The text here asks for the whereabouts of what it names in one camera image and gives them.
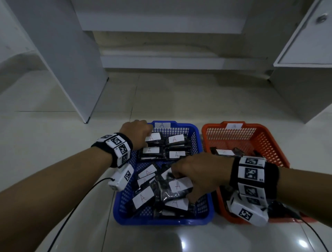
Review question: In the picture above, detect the person's right hand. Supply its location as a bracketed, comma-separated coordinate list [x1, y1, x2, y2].
[171, 152, 234, 204]

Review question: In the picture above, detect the person's left hand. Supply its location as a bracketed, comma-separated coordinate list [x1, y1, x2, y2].
[119, 120, 154, 151]

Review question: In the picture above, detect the black packet with white label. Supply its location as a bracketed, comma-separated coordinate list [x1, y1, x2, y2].
[209, 147, 245, 158]
[145, 132, 165, 145]
[161, 177, 194, 201]

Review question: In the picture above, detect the person's left forearm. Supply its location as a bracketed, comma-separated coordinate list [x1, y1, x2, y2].
[0, 148, 113, 252]

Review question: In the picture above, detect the person's right forearm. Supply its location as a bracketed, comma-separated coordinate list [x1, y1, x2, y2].
[277, 166, 332, 228]

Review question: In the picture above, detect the black wristband with marker tags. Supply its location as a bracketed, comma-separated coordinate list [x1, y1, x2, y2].
[229, 155, 280, 209]
[91, 132, 134, 169]

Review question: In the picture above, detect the pile of black labelled packets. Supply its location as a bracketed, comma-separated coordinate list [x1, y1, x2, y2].
[131, 131, 200, 219]

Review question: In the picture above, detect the blue plastic basket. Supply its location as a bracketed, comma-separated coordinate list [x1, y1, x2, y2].
[113, 120, 215, 226]

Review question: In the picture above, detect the orange plastic basket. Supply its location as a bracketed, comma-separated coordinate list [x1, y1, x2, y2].
[201, 121, 318, 225]

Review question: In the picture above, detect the white wooden shelf unit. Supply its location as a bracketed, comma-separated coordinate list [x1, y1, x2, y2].
[71, 0, 270, 71]

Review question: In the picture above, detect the white cabinet side panel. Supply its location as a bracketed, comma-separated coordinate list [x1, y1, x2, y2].
[5, 0, 109, 124]

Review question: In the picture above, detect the white cabinet with door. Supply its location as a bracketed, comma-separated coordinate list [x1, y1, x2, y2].
[269, 0, 332, 124]

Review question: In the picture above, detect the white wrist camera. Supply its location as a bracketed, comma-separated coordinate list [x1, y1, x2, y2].
[108, 164, 135, 192]
[226, 191, 270, 228]

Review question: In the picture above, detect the black cable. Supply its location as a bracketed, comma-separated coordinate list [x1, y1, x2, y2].
[269, 200, 330, 252]
[53, 177, 115, 252]

